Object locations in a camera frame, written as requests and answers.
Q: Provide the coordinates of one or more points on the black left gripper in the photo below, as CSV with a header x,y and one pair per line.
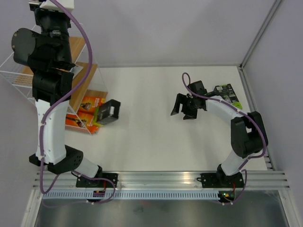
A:
x,y
39,12

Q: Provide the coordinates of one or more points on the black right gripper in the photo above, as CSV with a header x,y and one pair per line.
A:
x,y
189,114

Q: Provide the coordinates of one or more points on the black green razor box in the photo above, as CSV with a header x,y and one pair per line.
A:
x,y
228,94
107,113

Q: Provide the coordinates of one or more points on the orange Gillette Fusion5 razor box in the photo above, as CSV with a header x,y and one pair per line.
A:
x,y
90,103

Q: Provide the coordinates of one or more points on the white Gillette SkinGuard razor pack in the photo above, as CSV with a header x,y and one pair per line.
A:
x,y
76,70

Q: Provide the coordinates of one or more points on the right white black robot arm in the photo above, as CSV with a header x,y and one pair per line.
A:
x,y
248,135

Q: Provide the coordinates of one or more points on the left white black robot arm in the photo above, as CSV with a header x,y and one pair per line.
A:
x,y
48,55

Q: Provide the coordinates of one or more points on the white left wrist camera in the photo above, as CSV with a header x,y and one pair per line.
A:
x,y
52,5

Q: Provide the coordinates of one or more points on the aluminium corner frame post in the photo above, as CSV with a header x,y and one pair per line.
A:
x,y
264,26

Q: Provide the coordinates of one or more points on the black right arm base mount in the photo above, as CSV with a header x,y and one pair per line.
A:
x,y
219,180

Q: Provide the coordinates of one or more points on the white slotted cable duct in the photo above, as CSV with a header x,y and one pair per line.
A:
x,y
134,194

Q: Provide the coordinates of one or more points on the aluminium table rail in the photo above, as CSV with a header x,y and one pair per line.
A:
x,y
167,180

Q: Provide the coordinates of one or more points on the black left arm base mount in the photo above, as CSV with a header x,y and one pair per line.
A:
x,y
83,182

